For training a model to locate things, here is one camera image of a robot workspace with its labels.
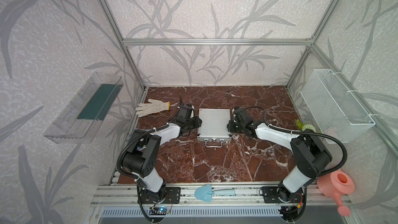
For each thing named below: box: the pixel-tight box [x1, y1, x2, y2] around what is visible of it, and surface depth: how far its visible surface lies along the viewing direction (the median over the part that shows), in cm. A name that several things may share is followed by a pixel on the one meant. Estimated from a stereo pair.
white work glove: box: [135, 98, 171, 118], surface depth 110 cm
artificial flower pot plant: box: [294, 118, 317, 133], surface depth 84 cm
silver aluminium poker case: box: [196, 108, 232, 148], surface depth 92 cm
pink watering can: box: [317, 170, 355, 217], surface depth 69 cm
